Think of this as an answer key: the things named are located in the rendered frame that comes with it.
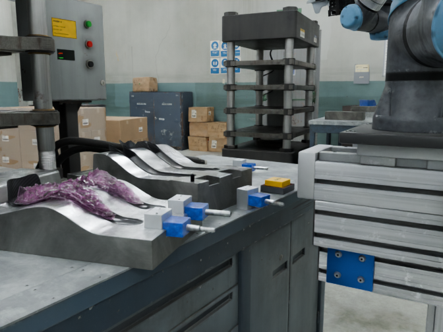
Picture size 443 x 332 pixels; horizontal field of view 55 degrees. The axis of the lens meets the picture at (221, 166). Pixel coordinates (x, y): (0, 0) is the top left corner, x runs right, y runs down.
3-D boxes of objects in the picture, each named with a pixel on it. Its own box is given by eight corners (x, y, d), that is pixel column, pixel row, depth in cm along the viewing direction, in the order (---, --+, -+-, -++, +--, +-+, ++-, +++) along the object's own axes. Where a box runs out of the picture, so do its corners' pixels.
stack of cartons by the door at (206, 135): (235, 151, 809) (235, 107, 794) (227, 153, 779) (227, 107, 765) (195, 148, 844) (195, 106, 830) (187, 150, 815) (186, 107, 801)
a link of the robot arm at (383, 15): (357, 39, 142) (359, 4, 140) (378, 41, 148) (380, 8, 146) (378, 36, 136) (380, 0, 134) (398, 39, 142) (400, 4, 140)
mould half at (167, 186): (252, 197, 123) (252, 152, 121) (198, 220, 102) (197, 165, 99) (130, 178, 151) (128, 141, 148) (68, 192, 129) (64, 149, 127)
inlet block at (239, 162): (269, 174, 158) (269, 160, 157) (265, 177, 153) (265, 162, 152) (237, 172, 163) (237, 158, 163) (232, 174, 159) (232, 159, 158)
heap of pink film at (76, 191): (149, 201, 96) (147, 167, 95) (107, 223, 80) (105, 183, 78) (53, 193, 104) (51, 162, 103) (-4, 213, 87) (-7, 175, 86)
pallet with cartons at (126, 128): (149, 166, 641) (148, 117, 628) (121, 176, 563) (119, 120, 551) (81, 162, 676) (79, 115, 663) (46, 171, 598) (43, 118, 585)
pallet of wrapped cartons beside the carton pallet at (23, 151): (114, 180, 539) (111, 106, 523) (72, 193, 466) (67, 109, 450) (40, 173, 582) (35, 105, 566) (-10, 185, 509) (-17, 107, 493)
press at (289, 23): (319, 166, 641) (325, 25, 606) (291, 186, 504) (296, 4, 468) (261, 161, 680) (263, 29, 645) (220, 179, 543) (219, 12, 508)
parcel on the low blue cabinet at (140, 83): (158, 91, 849) (158, 77, 844) (149, 91, 819) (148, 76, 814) (141, 91, 867) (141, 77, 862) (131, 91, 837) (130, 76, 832)
